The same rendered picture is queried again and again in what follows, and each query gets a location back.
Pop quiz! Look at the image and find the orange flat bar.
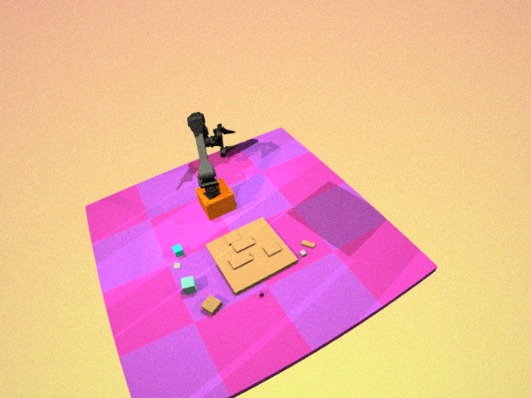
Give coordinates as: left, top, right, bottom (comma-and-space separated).
301, 240, 315, 248

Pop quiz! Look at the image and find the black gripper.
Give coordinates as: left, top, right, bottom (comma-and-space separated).
208, 124, 237, 158

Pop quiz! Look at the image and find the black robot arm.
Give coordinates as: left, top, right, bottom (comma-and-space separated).
187, 112, 223, 200

